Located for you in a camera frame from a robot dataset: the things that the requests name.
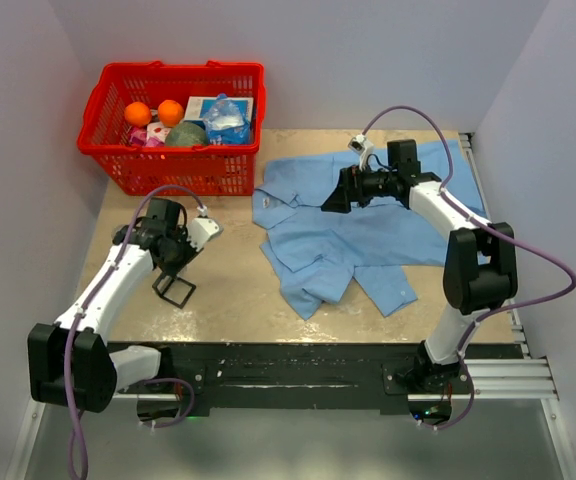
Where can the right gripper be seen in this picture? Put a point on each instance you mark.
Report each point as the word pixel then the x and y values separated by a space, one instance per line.
pixel 340 200

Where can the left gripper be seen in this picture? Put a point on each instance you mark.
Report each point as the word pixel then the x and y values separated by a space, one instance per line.
pixel 171 269

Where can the light blue shirt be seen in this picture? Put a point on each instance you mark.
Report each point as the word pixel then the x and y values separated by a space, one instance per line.
pixel 316 254

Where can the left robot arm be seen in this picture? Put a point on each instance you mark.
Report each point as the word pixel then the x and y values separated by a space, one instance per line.
pixel 69 361

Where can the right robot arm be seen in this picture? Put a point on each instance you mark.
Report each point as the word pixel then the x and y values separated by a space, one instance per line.
pixel 480 271

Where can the energy drink can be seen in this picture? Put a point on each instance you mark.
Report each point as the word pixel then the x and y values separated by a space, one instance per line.
pixel 118 234

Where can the red plastic basket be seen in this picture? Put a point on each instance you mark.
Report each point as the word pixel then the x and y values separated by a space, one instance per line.
pixel 207 170

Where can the green melon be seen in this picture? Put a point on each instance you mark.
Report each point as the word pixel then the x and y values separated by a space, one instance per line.
pixel 185 135

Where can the pink snack packet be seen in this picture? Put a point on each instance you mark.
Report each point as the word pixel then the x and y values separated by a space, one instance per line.
pixel 151 136

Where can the blue plastic bag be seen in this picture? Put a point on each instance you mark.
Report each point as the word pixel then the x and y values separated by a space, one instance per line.
pixel 227 120

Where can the orange fruit right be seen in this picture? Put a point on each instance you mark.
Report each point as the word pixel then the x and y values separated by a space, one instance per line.
pixel 170 113

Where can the orange fruit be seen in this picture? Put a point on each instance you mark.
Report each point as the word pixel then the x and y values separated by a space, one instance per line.
pixel 137 114
pixel 170 113

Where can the orange fruit left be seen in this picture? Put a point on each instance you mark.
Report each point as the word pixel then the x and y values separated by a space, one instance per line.
pixel 137 114

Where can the white blue box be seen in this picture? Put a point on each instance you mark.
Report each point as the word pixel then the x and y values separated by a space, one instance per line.
pixel 198 106

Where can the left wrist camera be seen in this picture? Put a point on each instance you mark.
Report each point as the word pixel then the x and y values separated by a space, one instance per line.
pixel 203 229

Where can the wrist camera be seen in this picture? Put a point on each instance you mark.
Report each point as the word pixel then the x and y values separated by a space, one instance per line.
pixel 363 147
pixel 203 229

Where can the black picture frame stand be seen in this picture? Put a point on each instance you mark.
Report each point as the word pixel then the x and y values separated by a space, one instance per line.
pixel 173 289

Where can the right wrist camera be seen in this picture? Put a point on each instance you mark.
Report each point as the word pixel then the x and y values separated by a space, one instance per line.
pixel 363 147

